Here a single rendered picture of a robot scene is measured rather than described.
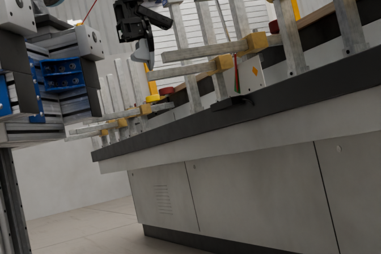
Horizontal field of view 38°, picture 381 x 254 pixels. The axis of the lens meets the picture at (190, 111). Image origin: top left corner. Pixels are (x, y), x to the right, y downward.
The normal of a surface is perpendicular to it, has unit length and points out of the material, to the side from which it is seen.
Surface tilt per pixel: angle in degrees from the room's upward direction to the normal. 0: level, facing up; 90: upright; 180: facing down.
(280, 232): 90
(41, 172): 90
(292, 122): 90
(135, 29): 90
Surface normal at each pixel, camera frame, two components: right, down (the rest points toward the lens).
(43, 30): -0.16, -0.03
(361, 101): -0.91, 0.18
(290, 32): 0.35, -0.14
